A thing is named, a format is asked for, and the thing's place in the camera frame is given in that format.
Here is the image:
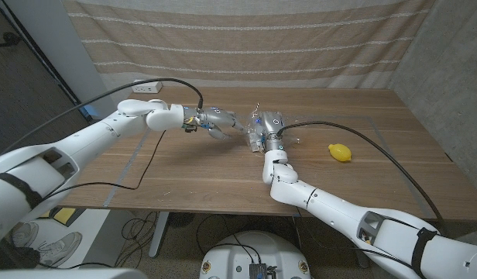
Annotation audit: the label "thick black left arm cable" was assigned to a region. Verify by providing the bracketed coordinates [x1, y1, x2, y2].
[0, 77, 204, 156]

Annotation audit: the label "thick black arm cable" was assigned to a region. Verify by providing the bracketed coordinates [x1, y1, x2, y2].
[0, 77, 204, 156]
[276, 120, 447, 233]

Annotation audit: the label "grey torso connector module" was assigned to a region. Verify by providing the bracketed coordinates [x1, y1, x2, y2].
[249, 263, 278, 279]

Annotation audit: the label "clear cellophane sheet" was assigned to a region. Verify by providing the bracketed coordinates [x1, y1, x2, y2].
[244, 102, 301, 154]

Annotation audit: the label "yellow floor pad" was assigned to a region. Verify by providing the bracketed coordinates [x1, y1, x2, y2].
[48, 207, 77, 226]

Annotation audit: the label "black door handle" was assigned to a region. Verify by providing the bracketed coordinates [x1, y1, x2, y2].
[0, 32, 23, 48]

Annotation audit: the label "dark trousered leg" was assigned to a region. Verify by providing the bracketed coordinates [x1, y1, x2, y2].
[0, 236, 42, 271]

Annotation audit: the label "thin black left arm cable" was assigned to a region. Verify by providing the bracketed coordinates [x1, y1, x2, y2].
[43, 129, 167, 201]

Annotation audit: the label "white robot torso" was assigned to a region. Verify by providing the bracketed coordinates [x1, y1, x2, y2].
[199, 230, 312, 279]

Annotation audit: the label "grey sneaker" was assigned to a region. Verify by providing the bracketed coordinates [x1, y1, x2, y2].
[36, 231, 83, 269]
[12, 222, 40, 248]

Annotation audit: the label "tangled black floor cables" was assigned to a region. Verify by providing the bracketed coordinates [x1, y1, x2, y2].
[113, 211, 164, 269]

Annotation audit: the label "grey table leg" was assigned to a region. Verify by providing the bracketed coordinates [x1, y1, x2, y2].
[148, 211, 171, 259]

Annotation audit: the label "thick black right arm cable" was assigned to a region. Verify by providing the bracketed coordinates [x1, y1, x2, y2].
[276, 120, 447, 233]

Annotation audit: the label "white power strip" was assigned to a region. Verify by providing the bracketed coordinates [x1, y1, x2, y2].
[131, 79, 163, 95]

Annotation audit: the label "yellow lemon-shaped sponge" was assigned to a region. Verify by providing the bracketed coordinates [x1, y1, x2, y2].
[328, 143, 352, 163]

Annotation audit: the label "beige striped backdrop cloth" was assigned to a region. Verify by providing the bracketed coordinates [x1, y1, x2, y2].
[61, 0, 436, 91]

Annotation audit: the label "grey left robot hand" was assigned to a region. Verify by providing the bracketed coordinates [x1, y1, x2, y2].
[183, 106, 245, 141]

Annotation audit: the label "small white box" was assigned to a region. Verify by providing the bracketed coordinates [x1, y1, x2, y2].
[248, 133, 265, 153]

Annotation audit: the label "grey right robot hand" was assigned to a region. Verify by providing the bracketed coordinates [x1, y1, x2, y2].
[253, 111, 288, 152]

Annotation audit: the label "black torso cable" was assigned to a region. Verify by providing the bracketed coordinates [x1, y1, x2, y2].
[195, 214, 263, 264]

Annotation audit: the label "dark round floor disc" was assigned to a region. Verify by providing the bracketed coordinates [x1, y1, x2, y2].
[166, 212, 196, 229]

